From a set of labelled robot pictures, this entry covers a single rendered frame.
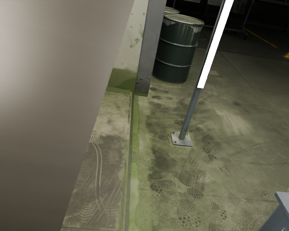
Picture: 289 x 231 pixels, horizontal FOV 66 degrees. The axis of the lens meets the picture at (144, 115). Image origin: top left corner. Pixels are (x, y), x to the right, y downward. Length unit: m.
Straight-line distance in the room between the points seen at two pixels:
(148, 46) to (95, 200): 1.74
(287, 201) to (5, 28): 1.16
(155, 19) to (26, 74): 2.24
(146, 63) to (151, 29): 0.39
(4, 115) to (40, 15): 0.20
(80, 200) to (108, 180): 0.24
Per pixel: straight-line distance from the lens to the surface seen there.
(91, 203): 1.62
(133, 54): 2.68
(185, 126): 2.19
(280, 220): 1.23
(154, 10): 2.57
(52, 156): 0.53
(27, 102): 0.45
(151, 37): 2.62
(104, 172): 1.78
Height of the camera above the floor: 1.38
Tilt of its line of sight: 33 degrees down
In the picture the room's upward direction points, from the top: 11 degrees clockwise
